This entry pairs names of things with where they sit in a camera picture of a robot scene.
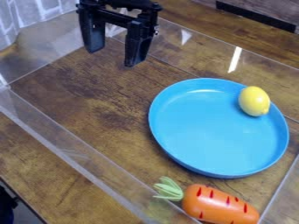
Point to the white patterned curtain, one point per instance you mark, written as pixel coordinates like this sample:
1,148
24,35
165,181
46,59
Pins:
20,13

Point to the blue round tray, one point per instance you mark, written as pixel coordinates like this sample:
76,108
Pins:
208,135

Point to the orange toy carrot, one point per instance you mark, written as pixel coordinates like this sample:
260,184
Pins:
205,203

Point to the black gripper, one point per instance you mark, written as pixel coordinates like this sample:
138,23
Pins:
132,14

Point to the yellow lemon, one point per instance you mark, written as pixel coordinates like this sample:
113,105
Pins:
253,101

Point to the clear acrylic enclosure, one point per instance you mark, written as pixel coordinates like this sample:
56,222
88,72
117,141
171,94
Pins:
181,54

